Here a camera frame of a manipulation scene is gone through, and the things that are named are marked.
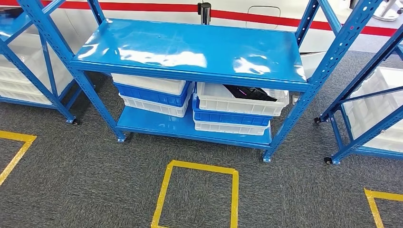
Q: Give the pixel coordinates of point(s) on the white wheeled base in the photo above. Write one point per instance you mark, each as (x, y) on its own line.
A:
(387, 15)

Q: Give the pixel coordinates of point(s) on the white plastic crate stack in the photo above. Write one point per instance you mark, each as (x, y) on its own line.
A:
(371, 110)
(19, 85)

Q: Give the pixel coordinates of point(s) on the black stanchion post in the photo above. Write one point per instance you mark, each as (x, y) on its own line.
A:
(205, 14)

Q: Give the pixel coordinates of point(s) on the blue metal shelf rack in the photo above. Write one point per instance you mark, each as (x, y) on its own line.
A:
(362, 138)
(15, 28)
(189, 47)

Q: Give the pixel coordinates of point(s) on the yellow floor tape square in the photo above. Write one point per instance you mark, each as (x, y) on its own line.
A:
(201, 166)
(387, 195)
(15, 136)

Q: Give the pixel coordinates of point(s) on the dark flat part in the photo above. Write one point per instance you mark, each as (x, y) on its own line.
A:
(11, 12)

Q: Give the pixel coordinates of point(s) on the black curved plastic part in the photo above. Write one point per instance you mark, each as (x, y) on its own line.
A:
(252, 93)

